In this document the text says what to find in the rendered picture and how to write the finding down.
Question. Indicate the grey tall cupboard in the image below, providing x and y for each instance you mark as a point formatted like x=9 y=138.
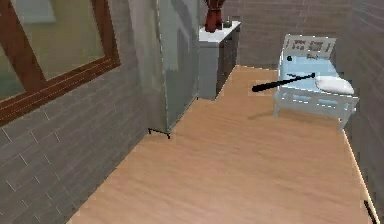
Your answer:
x=176 y=66

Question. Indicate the grey chest of drawers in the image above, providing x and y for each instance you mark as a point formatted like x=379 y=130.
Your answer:
x=213 y=60

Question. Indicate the small dark cup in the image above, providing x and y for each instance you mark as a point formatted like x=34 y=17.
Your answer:
x=227 y=23

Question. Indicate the red vase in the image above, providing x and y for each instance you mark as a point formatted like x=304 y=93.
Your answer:
x=213 y=16

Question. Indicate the small black ball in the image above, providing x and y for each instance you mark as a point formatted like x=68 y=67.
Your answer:
x=289 y=58

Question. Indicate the white framed blue bed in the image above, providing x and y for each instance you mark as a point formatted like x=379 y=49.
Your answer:
x=306 y=90

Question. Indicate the white pillow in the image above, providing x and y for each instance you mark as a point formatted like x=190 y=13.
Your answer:
x=334 y=85

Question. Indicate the brown framed window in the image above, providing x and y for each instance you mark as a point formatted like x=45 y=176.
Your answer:
x=40 y=83

